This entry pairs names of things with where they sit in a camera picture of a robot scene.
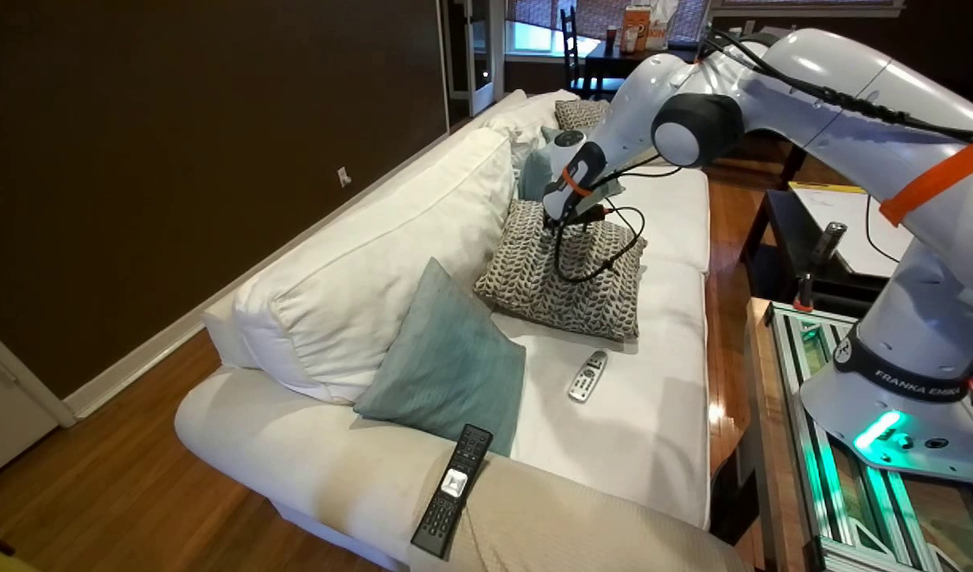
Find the teal blue throw pillow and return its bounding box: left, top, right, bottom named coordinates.
left=352, top=258, right=527, bottom=458
left=515, top=146, right=561, bottom=205

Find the aluminium profile base frame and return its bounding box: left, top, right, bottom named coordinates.
left=767, top=300, right=973, bottom=572

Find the beige and black patterned pillow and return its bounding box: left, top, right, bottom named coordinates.
left=470, top=201, right=650, bottom=343

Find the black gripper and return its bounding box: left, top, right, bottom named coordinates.
left=542, top=172, right=608, bottom=228

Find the black remote control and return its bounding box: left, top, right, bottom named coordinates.
left=408, top=424, right=496, bottom=562

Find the black chair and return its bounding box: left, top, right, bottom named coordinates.
left=558, top=6, right=623, bottom=98

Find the white fabric sofa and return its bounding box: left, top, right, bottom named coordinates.
left=172, top=86, right=755, bottom=572

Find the silver remote control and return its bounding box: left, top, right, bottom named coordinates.
left=565, top=347, right=612, bottom=408

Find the black clamp tool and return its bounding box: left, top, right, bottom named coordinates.
left=791, top=219, right=848, bottom=314

